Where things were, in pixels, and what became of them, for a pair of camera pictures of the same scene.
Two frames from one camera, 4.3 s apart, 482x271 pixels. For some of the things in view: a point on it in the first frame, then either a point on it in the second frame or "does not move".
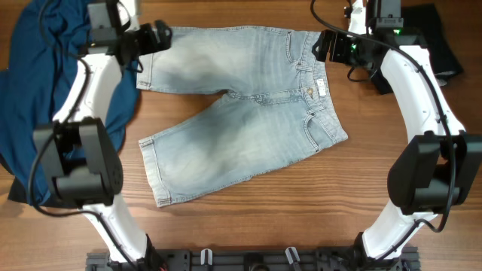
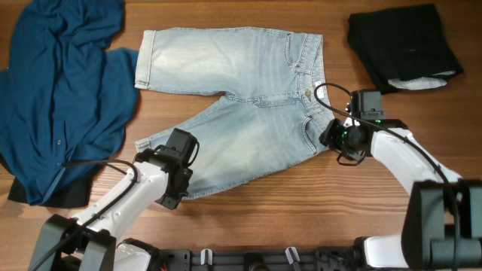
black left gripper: x=154 y=46 -> x=174 y=199
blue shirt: x=47 y=38 does not move
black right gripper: x=339 y=52 -> x=329 y=135
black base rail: x=254 y=260 does not move
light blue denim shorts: x=278 y=106 does not move
